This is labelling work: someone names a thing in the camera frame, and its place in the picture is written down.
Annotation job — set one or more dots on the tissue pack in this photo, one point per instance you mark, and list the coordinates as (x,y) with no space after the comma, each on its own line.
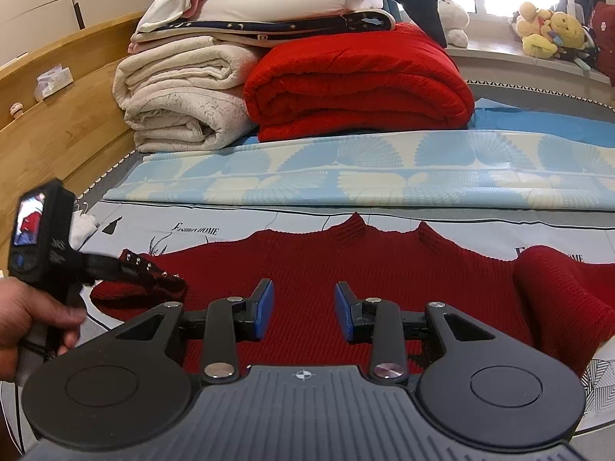
(54,81)

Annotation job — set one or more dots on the wooden bed frame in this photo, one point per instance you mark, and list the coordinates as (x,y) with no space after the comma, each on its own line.
(72,144)

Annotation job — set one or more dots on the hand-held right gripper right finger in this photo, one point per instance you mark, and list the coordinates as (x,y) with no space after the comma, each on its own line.
(343,309)

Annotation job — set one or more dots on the white printed bed sheet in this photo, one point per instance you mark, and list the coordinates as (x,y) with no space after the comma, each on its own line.
(202,230)

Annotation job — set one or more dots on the yellow duck plush toy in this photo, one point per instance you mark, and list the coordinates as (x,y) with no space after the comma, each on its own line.
(535,33)

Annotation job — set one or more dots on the person's left hand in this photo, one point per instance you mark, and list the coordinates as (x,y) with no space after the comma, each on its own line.
(29,312)

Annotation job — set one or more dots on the white pillow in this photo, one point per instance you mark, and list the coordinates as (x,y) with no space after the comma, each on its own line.
(288,2)

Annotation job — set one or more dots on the red folded blanket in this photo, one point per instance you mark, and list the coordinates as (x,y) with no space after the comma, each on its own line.
(360,81)

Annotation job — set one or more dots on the navy star print blanket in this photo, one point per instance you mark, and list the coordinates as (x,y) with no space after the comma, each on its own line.
(269,29)

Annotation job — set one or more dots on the white folded cloth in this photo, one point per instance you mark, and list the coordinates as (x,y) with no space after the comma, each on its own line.
(168,2)

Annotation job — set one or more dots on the dark red cushion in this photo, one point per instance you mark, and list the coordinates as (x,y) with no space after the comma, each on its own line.
(604,43)

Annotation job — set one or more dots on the cream fleece folded blanket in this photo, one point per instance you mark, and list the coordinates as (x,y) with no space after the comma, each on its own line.
(178,67)

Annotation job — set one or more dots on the yellow round face plush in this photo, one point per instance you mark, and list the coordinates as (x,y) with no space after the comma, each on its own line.
(567,26)

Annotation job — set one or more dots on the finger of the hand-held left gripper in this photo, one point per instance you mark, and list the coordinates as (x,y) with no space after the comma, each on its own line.
(139,269)

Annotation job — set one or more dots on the blue shell pattern mat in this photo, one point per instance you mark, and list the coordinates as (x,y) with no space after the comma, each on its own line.
(365,173)

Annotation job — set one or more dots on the white plush toy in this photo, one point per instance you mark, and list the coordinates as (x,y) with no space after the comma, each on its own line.
(454,21)

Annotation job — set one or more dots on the dark red knit sweater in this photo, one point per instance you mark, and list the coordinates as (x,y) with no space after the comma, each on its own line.
(307,259)

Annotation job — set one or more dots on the small round figurine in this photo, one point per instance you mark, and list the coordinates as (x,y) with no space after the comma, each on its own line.
(17,109)

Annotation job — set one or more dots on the white wardrobe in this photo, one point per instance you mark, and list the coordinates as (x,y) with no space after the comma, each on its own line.
(57,0)

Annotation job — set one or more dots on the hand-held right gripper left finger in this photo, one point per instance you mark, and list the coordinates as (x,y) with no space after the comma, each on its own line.
(265,308)

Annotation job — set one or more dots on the cream textured folded blanket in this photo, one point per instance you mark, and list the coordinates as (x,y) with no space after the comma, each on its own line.
(187,120)

